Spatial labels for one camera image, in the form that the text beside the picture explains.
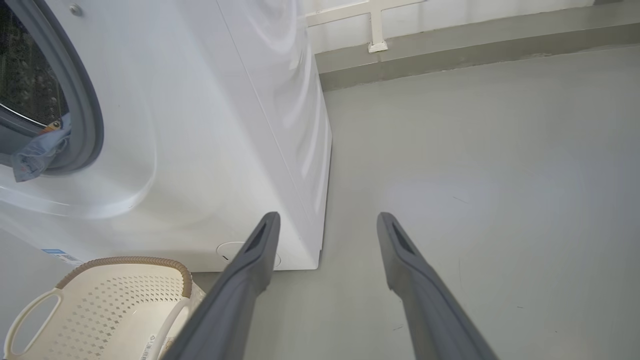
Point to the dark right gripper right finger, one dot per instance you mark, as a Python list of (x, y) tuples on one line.
[(430, 310)]

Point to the cream perforated laundry basket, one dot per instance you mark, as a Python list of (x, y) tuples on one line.
[(100, 310)]

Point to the blue cartoon print garment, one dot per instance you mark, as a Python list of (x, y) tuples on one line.
[(37, 152)]

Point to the white front-load washing machine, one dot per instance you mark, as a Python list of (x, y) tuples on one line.
[(210, 125)]

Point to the white metal frame post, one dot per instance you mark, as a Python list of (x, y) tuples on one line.
[(375, 20)]

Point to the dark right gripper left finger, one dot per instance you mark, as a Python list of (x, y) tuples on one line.
[(230, 305)]

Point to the grey rubber door seal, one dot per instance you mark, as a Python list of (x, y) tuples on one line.
[(85, 110)]

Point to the round white filter cover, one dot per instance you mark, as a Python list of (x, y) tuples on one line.
[(230, 250)]

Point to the blue energy label sticker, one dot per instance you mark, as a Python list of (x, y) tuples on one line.
[(62, 256)]

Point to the steel washer drum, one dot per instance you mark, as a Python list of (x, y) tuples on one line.
[(30, 75)]

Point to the paper label on basket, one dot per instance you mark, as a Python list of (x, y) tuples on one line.
[(157, 347)]

